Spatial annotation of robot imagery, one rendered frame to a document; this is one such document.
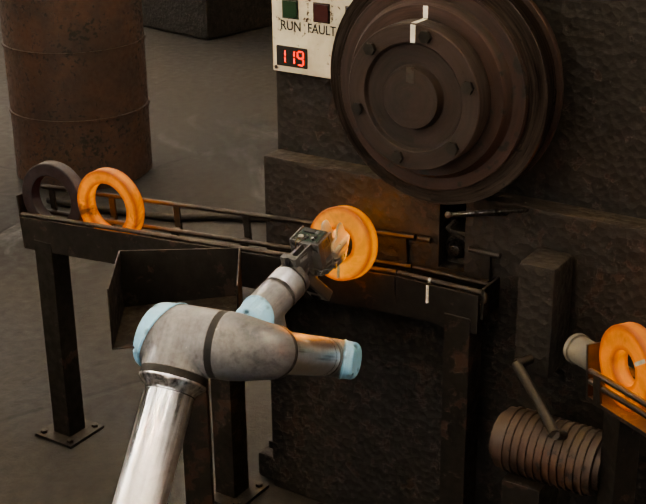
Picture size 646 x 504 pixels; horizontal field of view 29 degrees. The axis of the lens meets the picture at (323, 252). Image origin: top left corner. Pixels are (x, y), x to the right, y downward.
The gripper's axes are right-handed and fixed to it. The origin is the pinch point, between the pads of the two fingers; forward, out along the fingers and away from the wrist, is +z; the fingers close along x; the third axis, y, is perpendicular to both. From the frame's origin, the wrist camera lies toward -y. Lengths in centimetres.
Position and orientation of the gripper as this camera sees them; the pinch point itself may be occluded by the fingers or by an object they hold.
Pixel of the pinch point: (344, 234)
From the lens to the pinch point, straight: 263.4
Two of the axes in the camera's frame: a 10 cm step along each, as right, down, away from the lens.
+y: -1.6, -8.1, -5.6
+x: -8.4, -1.9, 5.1
